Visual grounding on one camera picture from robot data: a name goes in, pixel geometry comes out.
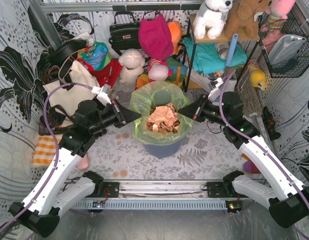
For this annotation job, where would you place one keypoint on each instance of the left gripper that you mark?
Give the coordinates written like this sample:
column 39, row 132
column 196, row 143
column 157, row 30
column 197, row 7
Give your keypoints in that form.
column 118, row 113

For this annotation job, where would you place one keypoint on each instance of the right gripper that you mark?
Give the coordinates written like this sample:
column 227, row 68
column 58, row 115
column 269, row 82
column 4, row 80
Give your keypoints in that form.
column 200, row 110

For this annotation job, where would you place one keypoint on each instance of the green trash bag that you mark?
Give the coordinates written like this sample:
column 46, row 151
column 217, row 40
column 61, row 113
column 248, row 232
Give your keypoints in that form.
column 154, row 94

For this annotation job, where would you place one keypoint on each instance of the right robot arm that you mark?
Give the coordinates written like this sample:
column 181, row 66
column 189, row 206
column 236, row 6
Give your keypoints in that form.
column 246, row 138

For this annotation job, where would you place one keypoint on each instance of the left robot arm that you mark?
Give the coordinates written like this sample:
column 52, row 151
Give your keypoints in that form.
column 42, row 209

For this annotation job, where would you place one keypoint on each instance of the blue trash bin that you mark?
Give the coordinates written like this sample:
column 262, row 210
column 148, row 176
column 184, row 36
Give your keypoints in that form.
column 163, row 151

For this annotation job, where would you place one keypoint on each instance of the colourful printed bag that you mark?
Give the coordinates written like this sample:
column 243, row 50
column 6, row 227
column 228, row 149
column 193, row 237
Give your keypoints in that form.
column 95, row 57

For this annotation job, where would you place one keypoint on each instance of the magenta cloth bag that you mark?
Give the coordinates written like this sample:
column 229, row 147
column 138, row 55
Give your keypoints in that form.
column 155, row 38

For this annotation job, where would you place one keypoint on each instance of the crumpled brown paper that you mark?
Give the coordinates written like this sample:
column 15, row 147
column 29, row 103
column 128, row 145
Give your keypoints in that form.
column 163, row 119

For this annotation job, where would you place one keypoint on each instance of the white shoe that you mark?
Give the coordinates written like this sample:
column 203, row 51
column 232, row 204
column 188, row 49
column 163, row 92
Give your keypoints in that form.
column 197, row 81

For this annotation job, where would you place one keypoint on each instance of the rainbow striped cloth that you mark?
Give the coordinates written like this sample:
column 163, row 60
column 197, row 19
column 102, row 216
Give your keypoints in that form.
column 178, row 74

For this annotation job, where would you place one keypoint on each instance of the red cloth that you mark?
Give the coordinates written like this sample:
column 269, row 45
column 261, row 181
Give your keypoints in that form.
column 106, row 74

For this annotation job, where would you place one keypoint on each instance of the pink plush doll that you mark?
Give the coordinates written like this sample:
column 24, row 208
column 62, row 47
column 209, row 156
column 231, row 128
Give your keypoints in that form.
column 158, row 70

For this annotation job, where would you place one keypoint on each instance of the teal folded cloth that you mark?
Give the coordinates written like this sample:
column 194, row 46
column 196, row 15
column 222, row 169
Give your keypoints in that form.
column 206, row 59

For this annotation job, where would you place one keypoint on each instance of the white plush sheep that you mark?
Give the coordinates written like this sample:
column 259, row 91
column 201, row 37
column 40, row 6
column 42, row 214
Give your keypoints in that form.
column 132, row 62

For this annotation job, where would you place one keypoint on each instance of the pink case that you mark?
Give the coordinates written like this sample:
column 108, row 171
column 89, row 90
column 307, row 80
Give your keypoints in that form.
column 83, row 164

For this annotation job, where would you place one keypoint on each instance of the wooden metal shelf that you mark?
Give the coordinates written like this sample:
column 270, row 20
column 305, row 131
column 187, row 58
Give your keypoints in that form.
column 242, row 36

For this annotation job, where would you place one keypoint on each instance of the yellow plush toy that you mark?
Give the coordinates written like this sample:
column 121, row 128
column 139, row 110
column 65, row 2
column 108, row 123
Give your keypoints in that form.
column 258, row 78

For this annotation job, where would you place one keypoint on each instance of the purple orange sock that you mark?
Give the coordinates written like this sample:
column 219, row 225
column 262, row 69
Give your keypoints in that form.
column 249, row 167

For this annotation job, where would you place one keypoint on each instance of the orange plush toy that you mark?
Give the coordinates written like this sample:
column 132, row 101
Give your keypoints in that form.
column 175, row 31

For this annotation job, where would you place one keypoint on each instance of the orange checkered cloth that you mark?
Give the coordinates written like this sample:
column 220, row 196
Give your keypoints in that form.
column 44, row 152

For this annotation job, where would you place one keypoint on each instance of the black leather handbag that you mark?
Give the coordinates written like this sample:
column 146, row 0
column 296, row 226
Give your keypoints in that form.
column 124, row 36

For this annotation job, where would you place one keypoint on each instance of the black round hat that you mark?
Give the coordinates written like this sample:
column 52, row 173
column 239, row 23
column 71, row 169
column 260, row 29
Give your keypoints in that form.
column 58, row 56

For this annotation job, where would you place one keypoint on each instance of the white plush dog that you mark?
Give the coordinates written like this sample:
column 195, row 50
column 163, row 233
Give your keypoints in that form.
column 211, row 18

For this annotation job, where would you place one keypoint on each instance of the brown teddy bear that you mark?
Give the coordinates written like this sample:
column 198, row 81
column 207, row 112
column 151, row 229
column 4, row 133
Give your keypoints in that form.
column 242, row 15

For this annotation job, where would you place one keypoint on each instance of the silver foil pouch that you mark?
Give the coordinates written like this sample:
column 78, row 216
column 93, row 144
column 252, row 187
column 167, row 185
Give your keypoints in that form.
column 285, row 48

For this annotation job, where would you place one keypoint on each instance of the pink plush toy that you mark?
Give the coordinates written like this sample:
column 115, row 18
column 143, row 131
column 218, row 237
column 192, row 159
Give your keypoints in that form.
column 278, row 13

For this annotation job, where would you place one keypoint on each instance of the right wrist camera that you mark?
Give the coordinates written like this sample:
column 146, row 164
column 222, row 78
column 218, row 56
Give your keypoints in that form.
column 215, row 92

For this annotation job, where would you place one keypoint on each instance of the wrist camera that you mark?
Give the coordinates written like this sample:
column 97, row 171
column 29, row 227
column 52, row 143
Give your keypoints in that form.
column 102, row 94
column 215, row 92

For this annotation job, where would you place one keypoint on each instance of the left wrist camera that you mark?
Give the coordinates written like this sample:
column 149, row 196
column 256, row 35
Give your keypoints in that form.
column 102, row 94

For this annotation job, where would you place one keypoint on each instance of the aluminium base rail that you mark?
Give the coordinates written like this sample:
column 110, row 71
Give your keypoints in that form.
column 159, row 188

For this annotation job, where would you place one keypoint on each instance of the black wire basket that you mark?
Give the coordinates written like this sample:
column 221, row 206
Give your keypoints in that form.
column 299, row 63

